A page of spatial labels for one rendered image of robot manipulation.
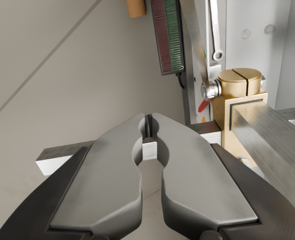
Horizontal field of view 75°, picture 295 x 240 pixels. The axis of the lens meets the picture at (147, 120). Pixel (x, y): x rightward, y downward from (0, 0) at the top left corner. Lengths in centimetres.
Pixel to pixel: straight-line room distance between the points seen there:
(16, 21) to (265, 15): 108
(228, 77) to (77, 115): 112
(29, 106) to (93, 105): 39
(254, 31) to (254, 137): 34
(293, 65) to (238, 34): 14
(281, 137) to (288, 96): 37
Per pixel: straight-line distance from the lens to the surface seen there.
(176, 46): 38
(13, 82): 136
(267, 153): 19
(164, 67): 39
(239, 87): 25
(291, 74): 55
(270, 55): 55
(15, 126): 150
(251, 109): 24
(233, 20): 49
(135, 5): 100
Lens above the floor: 108
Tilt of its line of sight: 61 degrees down
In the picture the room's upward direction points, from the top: 178 degrees clockwise
